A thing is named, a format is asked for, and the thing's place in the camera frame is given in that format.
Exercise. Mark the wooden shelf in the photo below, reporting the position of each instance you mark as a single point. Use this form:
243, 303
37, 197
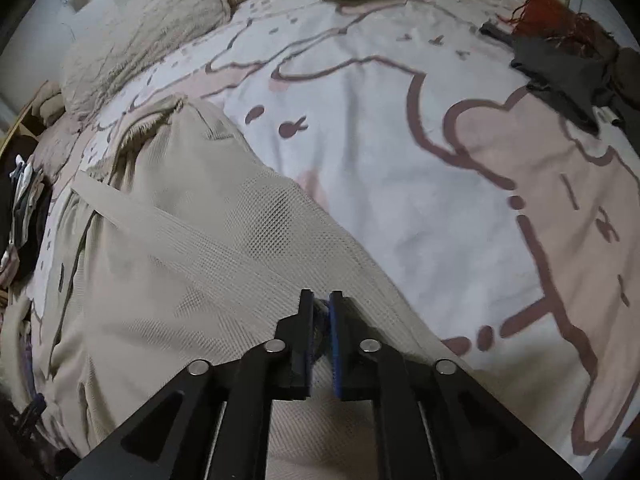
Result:
27, 120

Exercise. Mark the fluffy cream pillow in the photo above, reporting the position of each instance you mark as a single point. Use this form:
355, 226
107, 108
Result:
145, 30

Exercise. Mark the white pink printed blanket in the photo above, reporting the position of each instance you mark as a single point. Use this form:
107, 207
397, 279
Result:
400, 160

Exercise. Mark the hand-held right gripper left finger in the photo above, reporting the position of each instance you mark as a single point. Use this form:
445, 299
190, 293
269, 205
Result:
306, 355

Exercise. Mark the dark grey garment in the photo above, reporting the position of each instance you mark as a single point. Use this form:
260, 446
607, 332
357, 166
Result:
560, 72

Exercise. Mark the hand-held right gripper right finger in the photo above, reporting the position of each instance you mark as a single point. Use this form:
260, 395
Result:
336, 355

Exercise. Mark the pile of clothes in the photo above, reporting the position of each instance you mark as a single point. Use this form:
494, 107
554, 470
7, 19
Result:
22, 220

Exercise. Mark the beige waffle-knit garment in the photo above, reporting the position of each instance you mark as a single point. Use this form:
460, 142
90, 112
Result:
175, 270

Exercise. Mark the orange fringed scarf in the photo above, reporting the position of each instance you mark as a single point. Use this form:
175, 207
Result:
550, 15

